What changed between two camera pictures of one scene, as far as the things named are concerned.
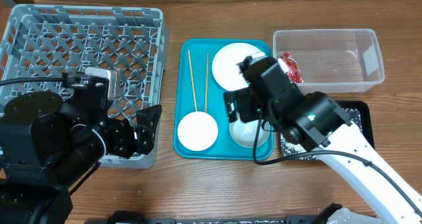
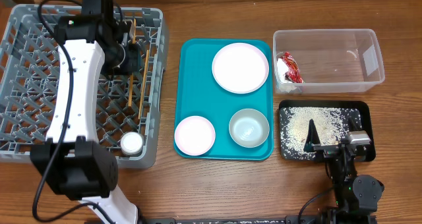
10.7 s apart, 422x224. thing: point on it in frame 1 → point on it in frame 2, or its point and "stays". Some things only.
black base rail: (324, 215) stays
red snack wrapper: (293, 72) stays
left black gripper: (124, 143) → (133, 66)
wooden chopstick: (206, 85) → (144, 80)
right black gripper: (246, 101) → (312, 143)
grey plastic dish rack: (45, 41) stays
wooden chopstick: (192, 80) → (130, 91)
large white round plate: (224, 62) stays
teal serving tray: (198, 91) stays
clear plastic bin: (333, 60) stays
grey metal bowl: (245, 132) stays
